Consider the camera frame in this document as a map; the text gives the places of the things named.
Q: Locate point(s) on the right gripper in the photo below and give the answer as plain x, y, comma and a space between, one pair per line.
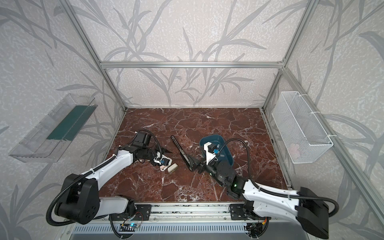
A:
197, 163

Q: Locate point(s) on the white wire mesh basket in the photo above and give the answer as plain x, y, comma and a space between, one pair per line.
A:
298, 124

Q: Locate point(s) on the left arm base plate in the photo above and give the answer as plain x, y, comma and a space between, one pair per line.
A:
139, 212

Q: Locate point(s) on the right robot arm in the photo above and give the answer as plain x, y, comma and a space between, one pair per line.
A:
303, 207

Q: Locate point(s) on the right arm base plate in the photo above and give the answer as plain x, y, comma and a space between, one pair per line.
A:
238, 213

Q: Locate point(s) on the aluminium mounting rail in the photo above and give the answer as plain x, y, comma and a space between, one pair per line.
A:
192, 213

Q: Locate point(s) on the pink object in basket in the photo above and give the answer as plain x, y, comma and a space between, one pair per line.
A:
294, 151

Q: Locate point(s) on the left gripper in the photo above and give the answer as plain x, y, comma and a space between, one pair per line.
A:
154, 154

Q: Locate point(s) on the clear plastic wall bin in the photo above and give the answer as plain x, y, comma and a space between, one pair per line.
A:
48, 141

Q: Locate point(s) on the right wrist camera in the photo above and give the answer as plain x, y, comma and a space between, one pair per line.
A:
211, 152

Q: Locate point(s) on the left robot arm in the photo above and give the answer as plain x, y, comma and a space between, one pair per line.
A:
79, 200

